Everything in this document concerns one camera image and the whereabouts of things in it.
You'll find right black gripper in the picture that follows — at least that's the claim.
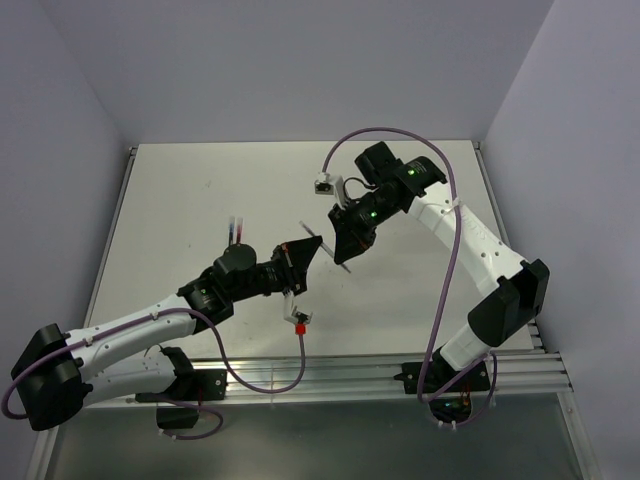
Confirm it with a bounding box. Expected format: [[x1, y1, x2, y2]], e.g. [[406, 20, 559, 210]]
[[327, 191, 400, 266]]

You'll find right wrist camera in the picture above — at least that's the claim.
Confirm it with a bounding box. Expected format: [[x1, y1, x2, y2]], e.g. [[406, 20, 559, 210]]
[[314, 172, 349, 210]]

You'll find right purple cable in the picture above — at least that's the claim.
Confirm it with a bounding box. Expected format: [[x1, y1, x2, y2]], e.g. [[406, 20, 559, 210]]
[[322, 127, 498, 427]]

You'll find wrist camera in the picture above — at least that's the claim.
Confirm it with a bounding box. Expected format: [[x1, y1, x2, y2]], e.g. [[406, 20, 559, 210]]
[[314, 172, 349, 210], [283, 292, 313, 336]]

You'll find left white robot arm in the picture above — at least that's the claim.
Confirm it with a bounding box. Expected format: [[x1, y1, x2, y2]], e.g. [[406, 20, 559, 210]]
[[1, 236, 322, 431]]

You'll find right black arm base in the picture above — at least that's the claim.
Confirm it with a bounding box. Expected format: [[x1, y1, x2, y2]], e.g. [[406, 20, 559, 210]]
[[393, 361, 491, 423]]

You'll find clear capped pen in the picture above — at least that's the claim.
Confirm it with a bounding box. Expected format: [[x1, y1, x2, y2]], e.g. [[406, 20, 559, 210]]
[[299, 220, 352, 274]]

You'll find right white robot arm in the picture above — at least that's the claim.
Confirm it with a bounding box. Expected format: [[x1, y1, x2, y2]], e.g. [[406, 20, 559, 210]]
[[314, 142, 550, 390]]

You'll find red pen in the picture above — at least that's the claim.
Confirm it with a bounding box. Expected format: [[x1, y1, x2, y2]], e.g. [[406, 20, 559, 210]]
[[235, 217, 244, 244]]

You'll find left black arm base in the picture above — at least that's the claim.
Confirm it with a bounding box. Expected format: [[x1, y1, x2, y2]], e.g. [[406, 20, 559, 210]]
[[134, 369, 227, 437]]

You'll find aluminium mounting rail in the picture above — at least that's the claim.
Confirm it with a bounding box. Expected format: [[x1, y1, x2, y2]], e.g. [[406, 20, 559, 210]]
[[84, 349, 572, 407]]

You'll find blue pen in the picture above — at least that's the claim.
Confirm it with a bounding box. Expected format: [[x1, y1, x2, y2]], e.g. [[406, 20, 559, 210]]
[[227, 216, 236, 247]]

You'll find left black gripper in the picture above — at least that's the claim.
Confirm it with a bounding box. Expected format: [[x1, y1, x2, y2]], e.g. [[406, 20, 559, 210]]
[[229, 236, 321, 303]]

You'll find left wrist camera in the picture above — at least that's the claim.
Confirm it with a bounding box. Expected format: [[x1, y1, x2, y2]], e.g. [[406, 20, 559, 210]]
[[283, 292, 313, 336]]

